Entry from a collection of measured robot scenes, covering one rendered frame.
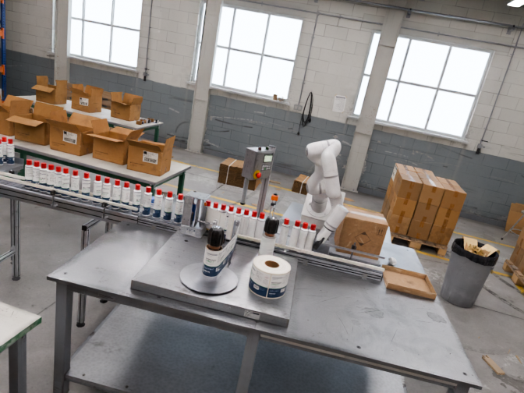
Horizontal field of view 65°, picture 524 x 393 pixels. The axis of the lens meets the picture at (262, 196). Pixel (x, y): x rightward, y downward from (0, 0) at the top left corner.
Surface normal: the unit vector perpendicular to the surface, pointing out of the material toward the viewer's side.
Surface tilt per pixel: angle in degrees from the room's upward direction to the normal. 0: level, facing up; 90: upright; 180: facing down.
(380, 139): 90
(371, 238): 90
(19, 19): 90
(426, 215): 90
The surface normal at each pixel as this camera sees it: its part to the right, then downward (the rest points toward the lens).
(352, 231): -0.11, 0.30
